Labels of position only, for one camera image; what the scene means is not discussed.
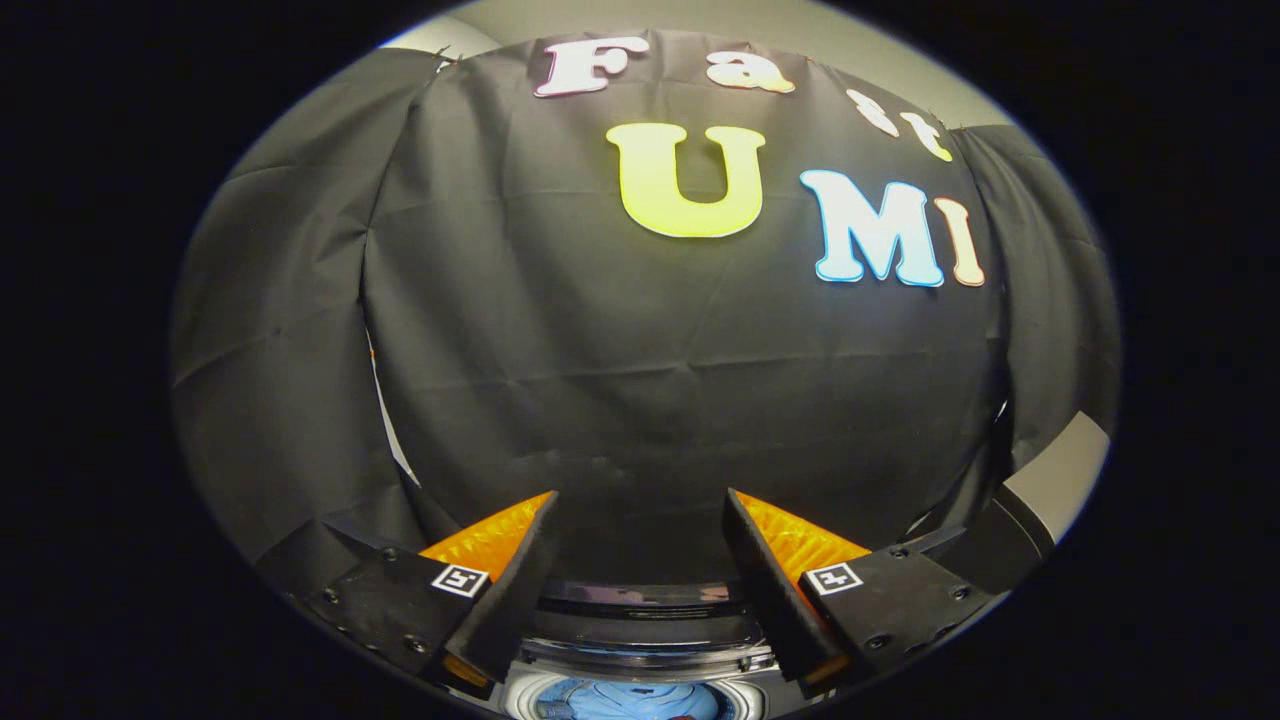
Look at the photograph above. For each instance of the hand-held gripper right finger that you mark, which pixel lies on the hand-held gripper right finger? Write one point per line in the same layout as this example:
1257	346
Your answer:
765	580

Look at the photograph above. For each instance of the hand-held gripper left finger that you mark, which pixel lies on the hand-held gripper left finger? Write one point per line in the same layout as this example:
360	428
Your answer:
520	590

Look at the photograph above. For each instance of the dark grey washing machine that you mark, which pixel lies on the dark grey washing machine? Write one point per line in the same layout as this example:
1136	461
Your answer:
650	640

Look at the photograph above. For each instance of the black washing machine lid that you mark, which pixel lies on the black washing machine lid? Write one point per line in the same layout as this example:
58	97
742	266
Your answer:
640	540

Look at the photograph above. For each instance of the light blue shirt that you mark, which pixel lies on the light blue shirt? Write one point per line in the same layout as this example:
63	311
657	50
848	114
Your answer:
625	702

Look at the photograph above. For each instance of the grey and beige cabinet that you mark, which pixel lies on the grey and beige cabinet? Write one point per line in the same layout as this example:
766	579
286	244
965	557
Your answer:
1060	480

